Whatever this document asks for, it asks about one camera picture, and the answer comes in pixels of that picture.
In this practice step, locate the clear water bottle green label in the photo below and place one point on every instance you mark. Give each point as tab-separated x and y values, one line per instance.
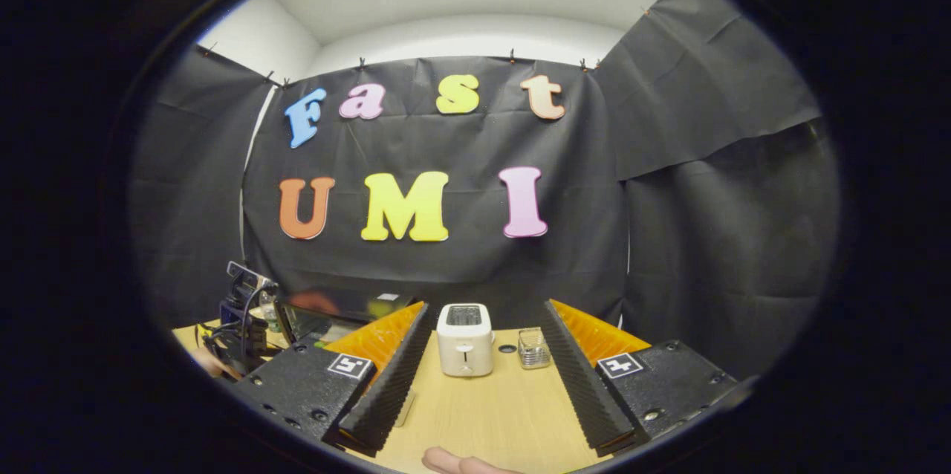
271	318

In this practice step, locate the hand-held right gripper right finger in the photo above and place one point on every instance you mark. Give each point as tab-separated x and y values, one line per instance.
587	392

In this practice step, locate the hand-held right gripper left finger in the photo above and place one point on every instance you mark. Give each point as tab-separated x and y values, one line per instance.
390	392

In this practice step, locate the white toaster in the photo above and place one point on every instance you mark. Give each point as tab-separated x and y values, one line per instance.
464	344

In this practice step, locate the black backdrop cloth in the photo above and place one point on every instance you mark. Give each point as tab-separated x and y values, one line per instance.
446	270

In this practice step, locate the black electric oven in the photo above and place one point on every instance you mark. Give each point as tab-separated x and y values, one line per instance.
334	310

